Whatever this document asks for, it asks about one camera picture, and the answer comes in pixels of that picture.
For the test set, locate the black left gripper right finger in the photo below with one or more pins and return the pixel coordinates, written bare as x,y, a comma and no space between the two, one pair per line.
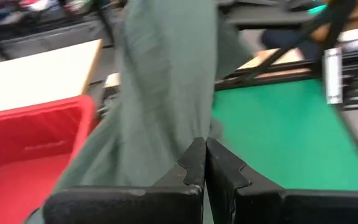
291,208

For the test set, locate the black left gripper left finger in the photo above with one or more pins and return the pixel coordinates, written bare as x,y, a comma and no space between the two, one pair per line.
120,207

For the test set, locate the dark green garment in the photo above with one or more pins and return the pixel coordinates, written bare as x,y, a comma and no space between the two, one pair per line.
166,93

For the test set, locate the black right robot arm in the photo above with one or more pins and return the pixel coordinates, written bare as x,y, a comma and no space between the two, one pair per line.
353,84

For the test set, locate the red plastic laundry basket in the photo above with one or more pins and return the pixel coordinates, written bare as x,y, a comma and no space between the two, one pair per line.
17,149

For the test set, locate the green table mat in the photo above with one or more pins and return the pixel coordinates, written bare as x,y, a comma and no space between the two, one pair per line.
275,130

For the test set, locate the light wooden desk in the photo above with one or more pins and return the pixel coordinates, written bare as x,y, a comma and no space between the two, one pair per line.
36,77

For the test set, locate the black aluminium table frame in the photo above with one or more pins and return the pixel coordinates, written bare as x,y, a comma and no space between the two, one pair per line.
275,73

